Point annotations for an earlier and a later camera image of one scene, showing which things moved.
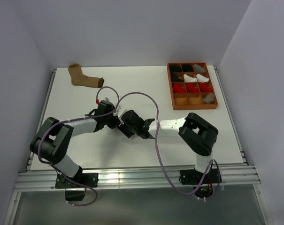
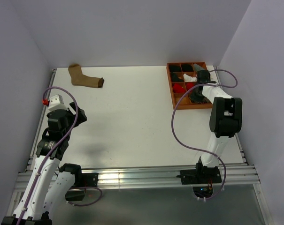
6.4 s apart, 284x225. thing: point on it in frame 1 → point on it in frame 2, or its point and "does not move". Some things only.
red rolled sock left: [177, 88] does not move
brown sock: [78, 78] does not move
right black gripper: [123, 128] → [195, 99]
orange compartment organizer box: [191, 86] does not move
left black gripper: [113, 125] → [80, 116]
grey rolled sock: [198, 69] does not move
